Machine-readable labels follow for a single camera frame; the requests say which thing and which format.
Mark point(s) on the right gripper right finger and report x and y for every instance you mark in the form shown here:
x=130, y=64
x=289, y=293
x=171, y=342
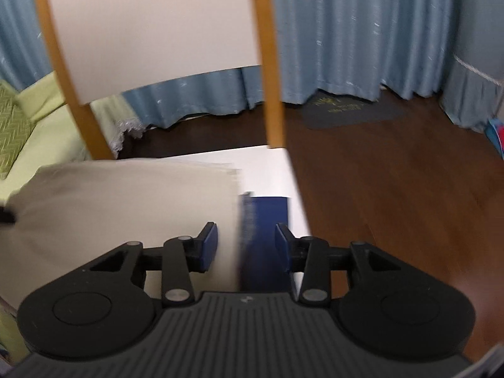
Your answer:
x=316, y=259

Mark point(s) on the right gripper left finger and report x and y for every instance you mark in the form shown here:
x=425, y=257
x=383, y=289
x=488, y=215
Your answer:
x=177, y=259

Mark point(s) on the beige garment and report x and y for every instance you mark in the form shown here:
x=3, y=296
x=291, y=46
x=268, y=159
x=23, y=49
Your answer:
x=165, y=199

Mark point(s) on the blue folded garment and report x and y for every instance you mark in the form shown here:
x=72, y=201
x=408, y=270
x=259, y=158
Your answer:
x=260, y=269

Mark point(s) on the green patterned cushion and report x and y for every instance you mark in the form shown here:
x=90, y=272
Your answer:
x=15, y=129

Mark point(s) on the green covered sofa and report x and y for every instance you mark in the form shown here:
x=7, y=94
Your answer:
x=43, y=133

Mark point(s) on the dark floor mat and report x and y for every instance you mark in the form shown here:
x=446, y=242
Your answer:
x=324, y=110

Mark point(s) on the blue curtain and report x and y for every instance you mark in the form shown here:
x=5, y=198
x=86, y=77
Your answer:
x=347, y=47

